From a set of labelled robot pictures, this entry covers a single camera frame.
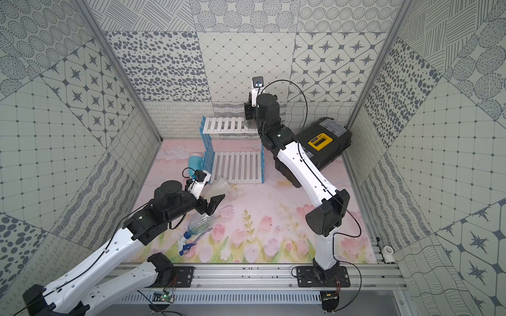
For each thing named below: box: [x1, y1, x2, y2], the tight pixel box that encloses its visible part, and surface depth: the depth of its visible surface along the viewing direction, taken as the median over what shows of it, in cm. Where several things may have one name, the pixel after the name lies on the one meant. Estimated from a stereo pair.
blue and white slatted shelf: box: [198, 115, 265, 185], surface depth 106 cm
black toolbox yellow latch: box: [297, 117, 352, 171], surface depth 102 cm
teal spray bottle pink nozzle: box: [188, 152, 205, 178], surface depth 105 cm
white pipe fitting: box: [381, 245, 396, 264], surface depth 81 cm
